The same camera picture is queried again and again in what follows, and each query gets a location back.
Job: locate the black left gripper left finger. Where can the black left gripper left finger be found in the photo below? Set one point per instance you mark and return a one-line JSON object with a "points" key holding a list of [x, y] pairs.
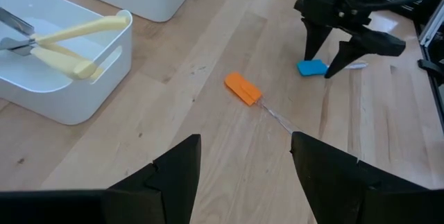
{"points": [[173, 175]]}

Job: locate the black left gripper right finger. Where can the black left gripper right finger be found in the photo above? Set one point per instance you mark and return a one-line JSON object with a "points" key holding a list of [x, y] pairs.
{"points": [[329, 182]]}

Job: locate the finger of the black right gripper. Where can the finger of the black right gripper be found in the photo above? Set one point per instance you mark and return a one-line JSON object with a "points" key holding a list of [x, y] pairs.
{"points": [[314, 36], [374, 42]]}

